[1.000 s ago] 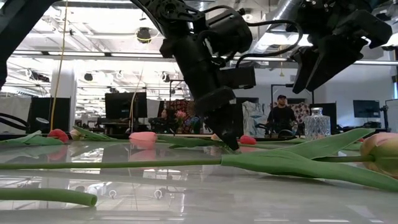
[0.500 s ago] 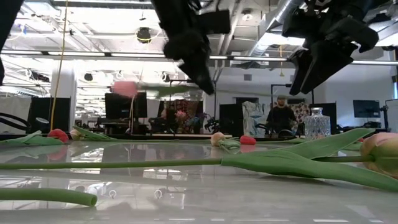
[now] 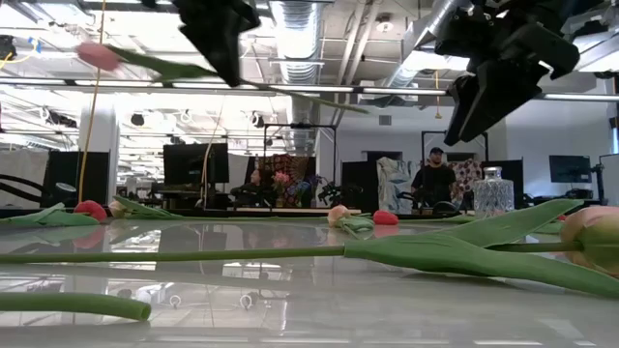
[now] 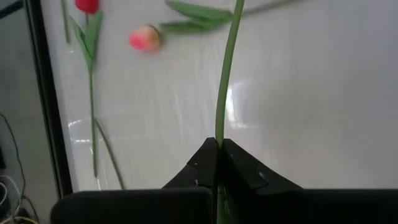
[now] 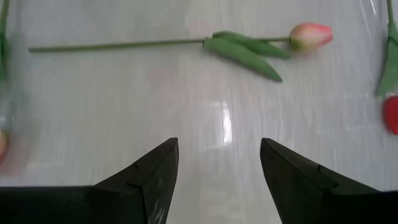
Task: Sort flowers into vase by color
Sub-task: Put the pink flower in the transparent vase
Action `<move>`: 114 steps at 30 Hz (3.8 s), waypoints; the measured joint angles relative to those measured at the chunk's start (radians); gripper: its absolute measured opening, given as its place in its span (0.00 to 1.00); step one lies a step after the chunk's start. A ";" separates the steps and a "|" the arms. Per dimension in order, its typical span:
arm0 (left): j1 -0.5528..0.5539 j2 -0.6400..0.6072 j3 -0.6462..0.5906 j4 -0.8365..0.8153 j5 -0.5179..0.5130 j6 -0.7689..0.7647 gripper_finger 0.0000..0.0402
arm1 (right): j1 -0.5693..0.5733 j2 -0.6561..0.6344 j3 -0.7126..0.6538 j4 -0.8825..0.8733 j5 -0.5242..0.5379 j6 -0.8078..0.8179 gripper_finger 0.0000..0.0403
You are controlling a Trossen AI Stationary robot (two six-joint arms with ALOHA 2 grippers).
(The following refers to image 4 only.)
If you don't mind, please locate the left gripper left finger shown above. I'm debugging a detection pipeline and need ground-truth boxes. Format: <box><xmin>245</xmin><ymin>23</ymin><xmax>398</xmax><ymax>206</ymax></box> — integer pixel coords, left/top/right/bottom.
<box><xmin>50</xmin><ymin>137</ymin><xmax>218</xmax><ymax>224</ymax></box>

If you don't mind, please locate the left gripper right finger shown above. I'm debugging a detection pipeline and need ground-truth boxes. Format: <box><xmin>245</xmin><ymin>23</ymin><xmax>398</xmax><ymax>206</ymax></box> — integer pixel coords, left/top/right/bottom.
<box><xmin>222</xmin><ymin>138</ymin><xmax>398</xmax><ymax>224</ymax></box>

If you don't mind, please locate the pink artificial tulip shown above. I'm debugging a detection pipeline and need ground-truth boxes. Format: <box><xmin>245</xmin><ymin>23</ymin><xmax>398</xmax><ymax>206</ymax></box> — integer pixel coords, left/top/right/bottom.
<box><xmin>60</xmin><ymin>0</ymin><xmax>71</xmax><ymax>44</ymax></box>
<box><xmin>214</xmin><ymin>0</ymin><xmax>246</xmax><ymax>224</ymax></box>
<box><xmin>127</xmin><ymin>0</ymin><xmax>304</xmax><ymax>53</ymax></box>
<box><xmin>94</xmin><ymin>118</ymin><xmax>126</xmax><ymax>190</ymax></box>

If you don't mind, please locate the red artificial tulip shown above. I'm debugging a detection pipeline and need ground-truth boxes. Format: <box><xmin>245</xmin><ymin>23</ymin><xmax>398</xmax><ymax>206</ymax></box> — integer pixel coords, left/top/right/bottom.
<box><xmin>67</xmin><ymin>0</ymin><xmax>105</xmax><ymax>179</ymax></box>

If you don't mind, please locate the yellow floor cable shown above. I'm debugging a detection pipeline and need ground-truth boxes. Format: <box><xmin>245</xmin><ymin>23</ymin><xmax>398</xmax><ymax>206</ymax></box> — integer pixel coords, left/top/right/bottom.
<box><xmin>1</xmin><ymin>215</ymin><xmax>40</xmax><ymax>224</ymax></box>

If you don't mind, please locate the white cable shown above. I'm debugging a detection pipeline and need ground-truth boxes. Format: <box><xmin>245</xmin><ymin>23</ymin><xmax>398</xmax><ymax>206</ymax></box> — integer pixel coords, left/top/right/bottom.
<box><xmin>0</xmin><ymin>174</ymin><xmax>22</xmax><ymax>218</ymax></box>

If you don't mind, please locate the thin black cable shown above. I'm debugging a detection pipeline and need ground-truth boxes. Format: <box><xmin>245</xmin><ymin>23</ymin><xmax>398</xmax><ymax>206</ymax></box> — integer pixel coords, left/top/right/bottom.
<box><xmin>0</xmin><ymin>112</ymin><xmax>40</xmax><ymax>222</ymax></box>

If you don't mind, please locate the black table frame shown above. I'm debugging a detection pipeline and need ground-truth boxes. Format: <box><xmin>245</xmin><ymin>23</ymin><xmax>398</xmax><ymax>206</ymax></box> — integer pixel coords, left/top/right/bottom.
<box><xmin>23</xmin><ymin>0</ymin><xmax>75</xmax><ymax>198</ymax></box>

